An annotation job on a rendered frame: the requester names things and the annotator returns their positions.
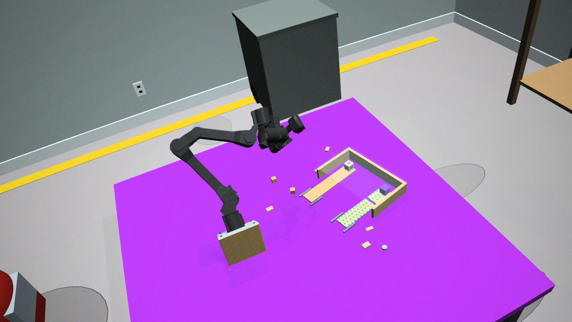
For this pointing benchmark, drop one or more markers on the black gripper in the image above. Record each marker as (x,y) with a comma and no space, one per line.
(295,125)

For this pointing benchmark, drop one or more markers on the cream flat strip with teal dots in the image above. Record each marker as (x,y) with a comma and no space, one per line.
(354,214)

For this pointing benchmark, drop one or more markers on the peach grid-patterned strip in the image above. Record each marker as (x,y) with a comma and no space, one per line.
(319,190)

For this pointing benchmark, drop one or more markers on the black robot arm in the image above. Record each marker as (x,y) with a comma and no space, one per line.
(263,123)

